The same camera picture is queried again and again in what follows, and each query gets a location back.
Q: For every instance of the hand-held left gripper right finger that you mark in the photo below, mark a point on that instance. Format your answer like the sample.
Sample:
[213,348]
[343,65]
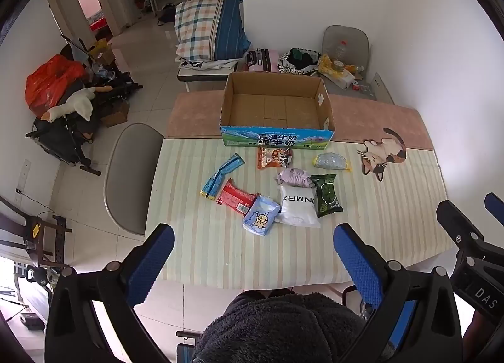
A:
[358,264]

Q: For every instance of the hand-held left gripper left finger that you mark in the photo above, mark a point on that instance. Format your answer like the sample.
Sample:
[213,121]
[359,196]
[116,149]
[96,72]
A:
[147,264]

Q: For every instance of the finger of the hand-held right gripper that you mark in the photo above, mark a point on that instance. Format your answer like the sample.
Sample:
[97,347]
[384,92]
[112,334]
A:
[495,205]
[458,227]

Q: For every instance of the green snack packet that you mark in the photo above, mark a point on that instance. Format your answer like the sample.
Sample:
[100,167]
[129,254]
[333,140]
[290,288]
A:
[327,195]

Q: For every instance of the white soft packet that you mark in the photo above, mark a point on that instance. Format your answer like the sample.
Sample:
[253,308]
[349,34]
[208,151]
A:
[297,207]

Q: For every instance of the silver glitter pouch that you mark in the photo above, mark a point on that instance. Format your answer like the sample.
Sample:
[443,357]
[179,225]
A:
[330,161]

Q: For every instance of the light blue tissue packet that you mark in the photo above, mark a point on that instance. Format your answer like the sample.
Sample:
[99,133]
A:
[260,218]

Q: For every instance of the red snack packet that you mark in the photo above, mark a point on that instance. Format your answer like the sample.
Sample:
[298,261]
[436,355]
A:
[234,195]

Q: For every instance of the long blue packet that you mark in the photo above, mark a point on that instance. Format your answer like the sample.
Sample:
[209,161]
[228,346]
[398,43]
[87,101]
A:
[218,178]

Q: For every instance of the orange cartoon snack packet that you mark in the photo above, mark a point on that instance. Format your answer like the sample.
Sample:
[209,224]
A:
[273,158]

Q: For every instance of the grey round-back chair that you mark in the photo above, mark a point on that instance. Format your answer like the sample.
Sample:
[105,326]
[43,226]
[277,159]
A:
[130,178]

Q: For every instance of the striped cat print table mat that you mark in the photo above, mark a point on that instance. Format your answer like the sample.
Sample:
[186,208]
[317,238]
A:
[236,252]

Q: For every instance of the dark wooden chair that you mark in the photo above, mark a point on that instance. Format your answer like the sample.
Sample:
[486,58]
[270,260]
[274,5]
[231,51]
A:
[59,237]

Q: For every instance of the person's dark fleece clothing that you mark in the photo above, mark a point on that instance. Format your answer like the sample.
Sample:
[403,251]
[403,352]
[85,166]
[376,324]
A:
[275,327]

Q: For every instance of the black stroller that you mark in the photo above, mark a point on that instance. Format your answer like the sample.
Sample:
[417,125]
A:
[59,138]

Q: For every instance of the brown cardboard box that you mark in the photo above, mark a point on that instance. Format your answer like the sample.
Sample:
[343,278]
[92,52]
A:
[116,113]

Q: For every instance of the white leaning panel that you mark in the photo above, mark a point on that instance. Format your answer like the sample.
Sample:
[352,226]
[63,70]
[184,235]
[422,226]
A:
[382,87]

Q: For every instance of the white goose plush toy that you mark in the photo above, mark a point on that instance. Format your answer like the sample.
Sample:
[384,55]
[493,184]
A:
[76,101]

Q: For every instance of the pile of black equipment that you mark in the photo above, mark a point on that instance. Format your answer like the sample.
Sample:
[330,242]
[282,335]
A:
[114,85]

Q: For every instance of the white tissue pack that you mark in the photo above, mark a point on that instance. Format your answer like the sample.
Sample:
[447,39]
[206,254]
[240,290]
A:
[340,79]

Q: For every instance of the white folding bed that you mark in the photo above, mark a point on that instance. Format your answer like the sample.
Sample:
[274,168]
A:
[204,73]

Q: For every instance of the clear tape roll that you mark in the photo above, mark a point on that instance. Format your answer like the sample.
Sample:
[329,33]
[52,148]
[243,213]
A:
[339,65]

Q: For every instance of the yellow plastic bag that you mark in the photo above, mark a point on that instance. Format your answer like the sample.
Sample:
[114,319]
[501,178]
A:
[326,64]

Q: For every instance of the orange plastic bag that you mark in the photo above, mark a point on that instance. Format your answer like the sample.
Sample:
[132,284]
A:
[51,79]

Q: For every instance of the black white patterned bag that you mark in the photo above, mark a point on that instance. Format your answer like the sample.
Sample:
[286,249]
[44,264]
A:
[285,68]

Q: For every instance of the clear plastic bottle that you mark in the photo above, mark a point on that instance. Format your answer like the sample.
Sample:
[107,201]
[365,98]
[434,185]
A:
[341,48]

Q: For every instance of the grey cushioned chair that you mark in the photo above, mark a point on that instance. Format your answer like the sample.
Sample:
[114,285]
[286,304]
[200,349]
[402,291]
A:
[356,38]

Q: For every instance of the green black clothing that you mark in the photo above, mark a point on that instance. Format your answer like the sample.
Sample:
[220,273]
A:
[301,57]

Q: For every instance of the yellow cardboard box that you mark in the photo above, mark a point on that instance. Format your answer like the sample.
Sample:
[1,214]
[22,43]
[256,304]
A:
[103,51]

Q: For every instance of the pink suitcase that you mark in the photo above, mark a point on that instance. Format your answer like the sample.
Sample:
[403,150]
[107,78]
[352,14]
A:
[267,60]

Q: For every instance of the red bed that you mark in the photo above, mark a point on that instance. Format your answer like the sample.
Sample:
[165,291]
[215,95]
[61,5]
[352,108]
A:
[98,24]

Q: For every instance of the plaid folded bedding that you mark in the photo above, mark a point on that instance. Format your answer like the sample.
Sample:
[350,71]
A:
[204,24]

